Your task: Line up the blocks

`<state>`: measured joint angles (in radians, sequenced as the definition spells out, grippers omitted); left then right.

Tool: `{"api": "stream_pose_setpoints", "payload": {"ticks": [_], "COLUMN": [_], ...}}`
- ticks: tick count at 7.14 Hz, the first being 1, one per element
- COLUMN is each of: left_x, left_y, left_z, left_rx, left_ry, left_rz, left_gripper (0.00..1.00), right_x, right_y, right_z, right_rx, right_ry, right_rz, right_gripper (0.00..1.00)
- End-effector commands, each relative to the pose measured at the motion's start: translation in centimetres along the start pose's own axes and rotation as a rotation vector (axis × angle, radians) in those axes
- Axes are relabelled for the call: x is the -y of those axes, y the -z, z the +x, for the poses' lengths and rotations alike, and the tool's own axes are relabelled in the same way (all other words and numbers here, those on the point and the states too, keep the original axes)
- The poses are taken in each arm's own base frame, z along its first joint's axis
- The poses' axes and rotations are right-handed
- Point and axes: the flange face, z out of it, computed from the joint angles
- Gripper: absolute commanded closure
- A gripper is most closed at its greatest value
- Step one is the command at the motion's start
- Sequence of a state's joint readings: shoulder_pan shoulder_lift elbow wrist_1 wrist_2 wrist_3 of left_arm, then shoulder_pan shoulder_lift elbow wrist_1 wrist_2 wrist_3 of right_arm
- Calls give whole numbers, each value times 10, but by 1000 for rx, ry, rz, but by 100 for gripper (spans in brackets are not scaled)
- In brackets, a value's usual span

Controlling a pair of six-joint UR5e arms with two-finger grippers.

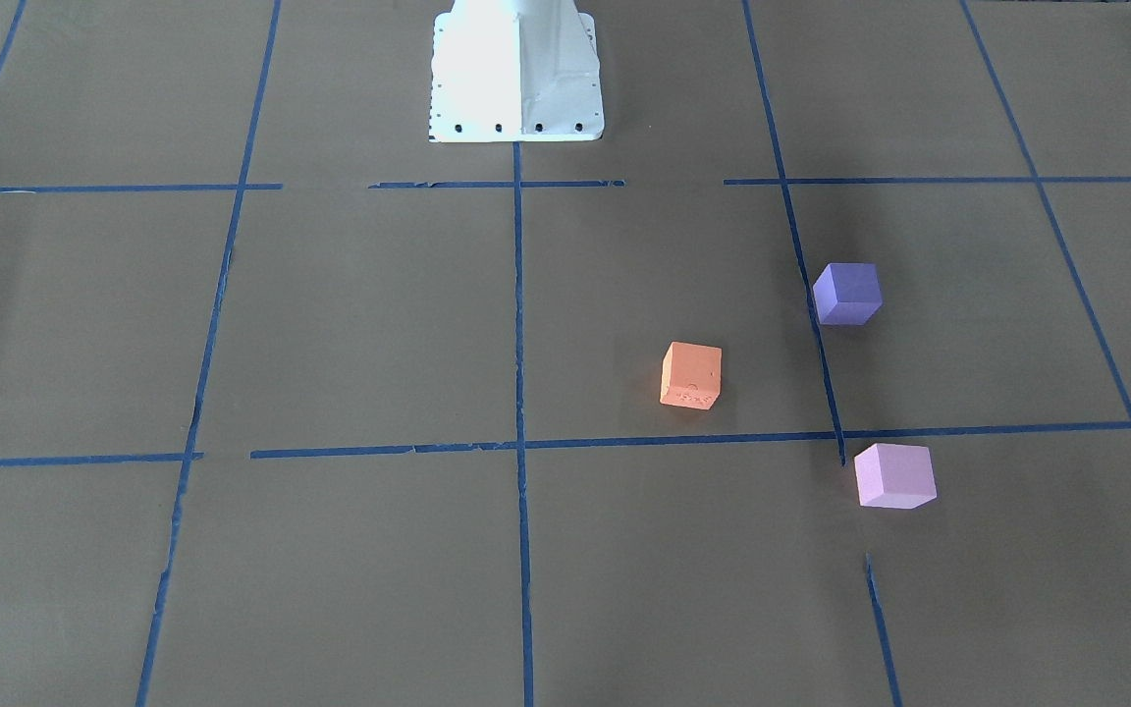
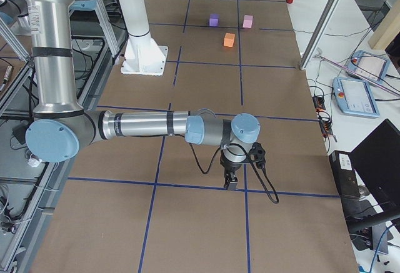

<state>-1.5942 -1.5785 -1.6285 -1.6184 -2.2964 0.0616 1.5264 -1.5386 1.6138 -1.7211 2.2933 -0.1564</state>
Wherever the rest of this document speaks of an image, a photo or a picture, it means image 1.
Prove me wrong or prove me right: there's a blue tape line centre vertical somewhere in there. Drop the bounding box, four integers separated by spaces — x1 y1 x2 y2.
512 143 535 706

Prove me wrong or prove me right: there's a light pink foam cube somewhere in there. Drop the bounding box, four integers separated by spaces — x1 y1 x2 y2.
853 443 939 510

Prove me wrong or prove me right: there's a dark purple foam cube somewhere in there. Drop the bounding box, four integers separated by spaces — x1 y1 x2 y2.
811 261 884 326

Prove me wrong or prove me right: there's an orange foam cube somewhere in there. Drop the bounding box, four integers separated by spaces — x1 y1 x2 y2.
659 340 723 409

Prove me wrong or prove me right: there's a blue tape line lower horizontal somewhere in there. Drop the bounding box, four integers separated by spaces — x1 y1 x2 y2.
0 421 1131 468

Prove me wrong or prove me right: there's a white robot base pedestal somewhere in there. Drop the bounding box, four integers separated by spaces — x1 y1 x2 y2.
428 1 606 143

